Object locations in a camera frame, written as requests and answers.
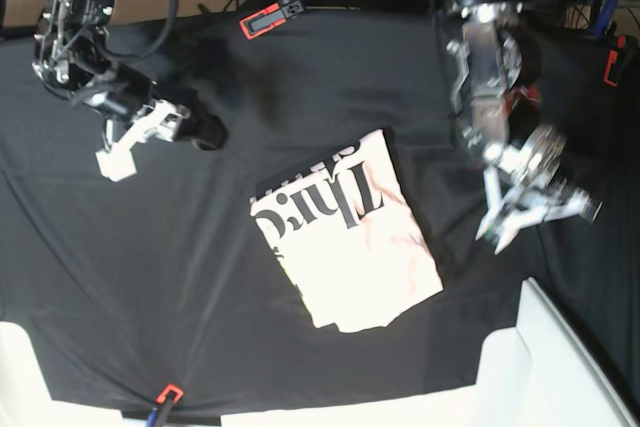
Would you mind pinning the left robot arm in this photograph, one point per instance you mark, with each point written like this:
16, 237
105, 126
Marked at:
498, 120

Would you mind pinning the orange clamp at right edge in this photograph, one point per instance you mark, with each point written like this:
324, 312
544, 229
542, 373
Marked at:
620, 57

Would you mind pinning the orange clamp at front edge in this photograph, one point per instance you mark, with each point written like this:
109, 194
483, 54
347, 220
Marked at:
165, 402

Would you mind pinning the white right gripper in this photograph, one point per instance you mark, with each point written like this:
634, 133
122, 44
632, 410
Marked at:
165, 121

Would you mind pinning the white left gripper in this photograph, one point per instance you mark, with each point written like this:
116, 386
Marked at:
526, 206

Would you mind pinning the pink T-shirt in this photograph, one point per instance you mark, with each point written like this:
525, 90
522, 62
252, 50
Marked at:
345, 236

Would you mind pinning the orange black clamp blue handle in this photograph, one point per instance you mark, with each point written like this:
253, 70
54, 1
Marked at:
271, 17

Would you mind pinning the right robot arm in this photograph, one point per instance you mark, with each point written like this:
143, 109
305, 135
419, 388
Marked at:
73, 62

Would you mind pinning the orange clamp at edge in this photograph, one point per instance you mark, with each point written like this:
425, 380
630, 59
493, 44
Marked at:
620, 57
165, 402

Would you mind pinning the black table cloth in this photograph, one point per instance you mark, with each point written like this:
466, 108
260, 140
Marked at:
164, 277

